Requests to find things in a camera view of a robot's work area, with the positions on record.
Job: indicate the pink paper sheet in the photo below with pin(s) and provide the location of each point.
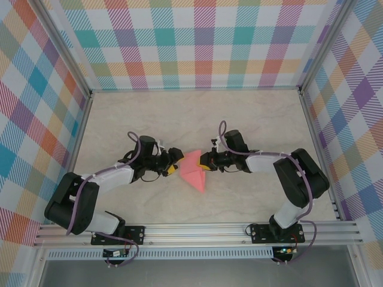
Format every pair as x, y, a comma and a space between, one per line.
193, 176

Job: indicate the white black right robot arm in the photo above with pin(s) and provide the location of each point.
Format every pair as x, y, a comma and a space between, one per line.
260, 163

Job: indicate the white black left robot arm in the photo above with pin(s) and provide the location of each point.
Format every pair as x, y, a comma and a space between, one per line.
116, 176

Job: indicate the small circuit board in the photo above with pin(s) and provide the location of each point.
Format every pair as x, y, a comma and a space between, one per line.
115, 253
285, 251

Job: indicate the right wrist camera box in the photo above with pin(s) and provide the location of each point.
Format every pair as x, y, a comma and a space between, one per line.
236, 140

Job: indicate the aluminium mounting rail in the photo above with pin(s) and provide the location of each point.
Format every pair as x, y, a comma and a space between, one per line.
194, 233

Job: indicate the aluminium table back rail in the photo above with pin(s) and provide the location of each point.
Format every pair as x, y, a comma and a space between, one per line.
194, 89

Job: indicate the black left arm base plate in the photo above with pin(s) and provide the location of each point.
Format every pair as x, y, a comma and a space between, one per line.
136, 233

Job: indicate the aluminium table side rail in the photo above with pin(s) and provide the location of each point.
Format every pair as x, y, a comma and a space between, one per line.
320, 149
76, 149

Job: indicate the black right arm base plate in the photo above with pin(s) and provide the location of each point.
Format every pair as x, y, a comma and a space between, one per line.
258, 234

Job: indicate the aluminium frame post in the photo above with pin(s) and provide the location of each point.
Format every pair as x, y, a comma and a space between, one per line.
324, 45
65, 51

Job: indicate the aluminium frame leg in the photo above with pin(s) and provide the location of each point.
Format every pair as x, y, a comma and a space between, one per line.
357, 269
36, 269

